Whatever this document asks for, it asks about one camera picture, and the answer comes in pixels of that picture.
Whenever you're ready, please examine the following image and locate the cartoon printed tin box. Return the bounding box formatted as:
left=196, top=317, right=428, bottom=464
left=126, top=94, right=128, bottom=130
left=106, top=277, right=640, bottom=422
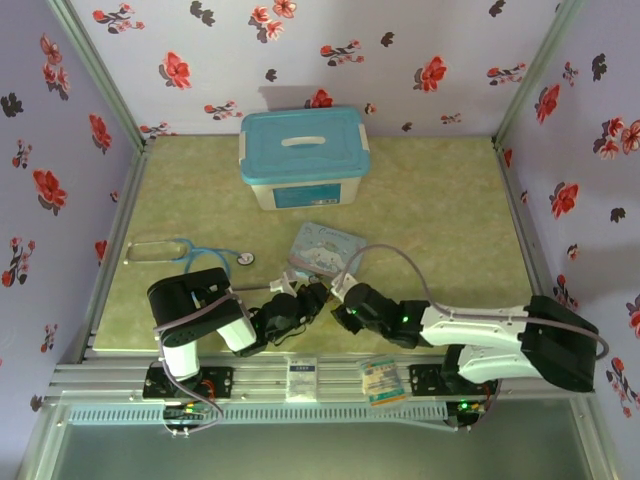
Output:
left=288, top=222, right=368, bottom=279

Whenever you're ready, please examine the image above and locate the white label bag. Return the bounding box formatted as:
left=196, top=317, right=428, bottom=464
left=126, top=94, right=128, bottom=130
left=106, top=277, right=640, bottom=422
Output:
left=285, top=357, right=320, bottom=401

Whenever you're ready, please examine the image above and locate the green and white packet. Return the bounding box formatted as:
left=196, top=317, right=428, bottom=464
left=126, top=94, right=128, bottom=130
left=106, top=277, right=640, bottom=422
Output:
left=360, top=355, right=407, bottom=407

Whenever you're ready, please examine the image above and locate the blue stethoscope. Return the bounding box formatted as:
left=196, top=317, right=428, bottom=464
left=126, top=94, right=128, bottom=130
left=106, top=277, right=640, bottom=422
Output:
left=125, top=238, right=257, bottom=276

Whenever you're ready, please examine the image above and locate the storage box with blue lid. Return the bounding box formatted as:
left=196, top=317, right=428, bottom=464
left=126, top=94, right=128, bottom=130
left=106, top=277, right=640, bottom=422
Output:
left=238, top=105, right=372, bottom=211

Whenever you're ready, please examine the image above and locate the aluminium mounting rail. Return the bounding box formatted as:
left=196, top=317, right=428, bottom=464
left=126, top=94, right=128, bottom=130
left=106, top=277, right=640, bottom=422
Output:
left=43, top=351, right=596, bottom=407

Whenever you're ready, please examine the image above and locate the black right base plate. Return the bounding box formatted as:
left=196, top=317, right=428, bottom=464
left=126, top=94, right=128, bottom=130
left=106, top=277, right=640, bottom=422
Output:
left=408, top=363, right=501, bottom=400

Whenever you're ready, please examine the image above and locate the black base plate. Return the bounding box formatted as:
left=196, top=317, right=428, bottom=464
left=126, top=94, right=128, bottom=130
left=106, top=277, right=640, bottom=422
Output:
left=408, top=363, right=501, bottom=400
left=142, top=366, right=235, bottom=401

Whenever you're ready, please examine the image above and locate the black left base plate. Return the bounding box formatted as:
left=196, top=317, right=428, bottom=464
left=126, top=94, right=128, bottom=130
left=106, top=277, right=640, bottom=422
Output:
left=142, top=366, right=235, bottom=401

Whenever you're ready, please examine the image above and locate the slotted grey cable duct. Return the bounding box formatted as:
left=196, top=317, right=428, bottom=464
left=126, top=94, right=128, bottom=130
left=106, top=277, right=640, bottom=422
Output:
left=67, top=402, right=449, bottom=427

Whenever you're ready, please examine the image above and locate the grey base cable loop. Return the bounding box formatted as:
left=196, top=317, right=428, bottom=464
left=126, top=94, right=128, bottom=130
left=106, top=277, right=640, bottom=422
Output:
left=159, top=383, right=224, bottom=437

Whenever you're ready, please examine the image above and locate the aluminium side rail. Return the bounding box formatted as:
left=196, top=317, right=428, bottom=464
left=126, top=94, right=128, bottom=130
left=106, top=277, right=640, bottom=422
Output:
left=492, top=139, right=557, bottom=321
left=79, top=144, right=154, bottom=354

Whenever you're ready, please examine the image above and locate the aluminium frame post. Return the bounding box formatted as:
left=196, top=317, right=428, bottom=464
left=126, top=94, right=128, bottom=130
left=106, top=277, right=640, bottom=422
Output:
left=493, top=0, right=587, bottom=146
left=47, top=0, right=154, bottom=151

